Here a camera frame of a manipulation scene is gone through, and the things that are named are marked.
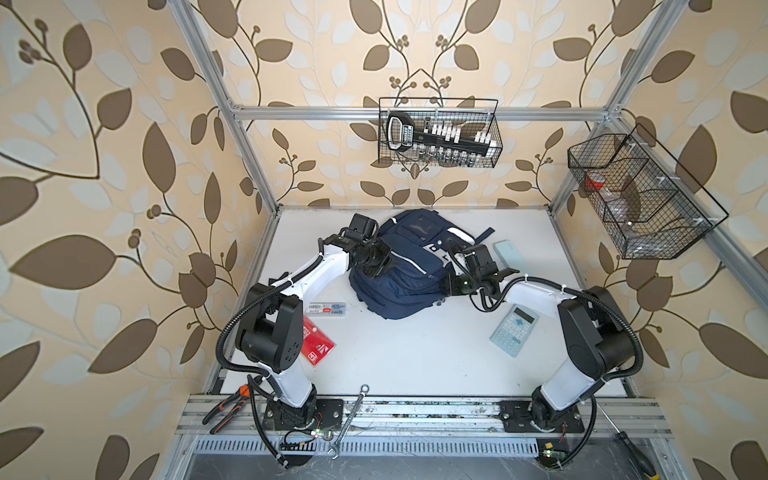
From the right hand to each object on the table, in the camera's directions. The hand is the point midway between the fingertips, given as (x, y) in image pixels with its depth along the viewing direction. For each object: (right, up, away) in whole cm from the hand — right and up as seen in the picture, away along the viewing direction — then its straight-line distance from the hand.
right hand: (442, 287), depth 92 cm
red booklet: (-38, -16, -5) cm, 42 cm away
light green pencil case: (+26, +9, +12) cm, 30 cm away
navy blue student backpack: (-10, +3, -8) cm, 13 cm away
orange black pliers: (-55, -26, -15) cm, 63 cm away
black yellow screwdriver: (+42, -35, -24) cm, 59 cm away
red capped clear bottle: (+40, +31, -12) cm, 52 cm away
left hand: (-12, +10, -7) cm, 17 cm away
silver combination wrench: (-29, -35, -22) cm, 50 cm away
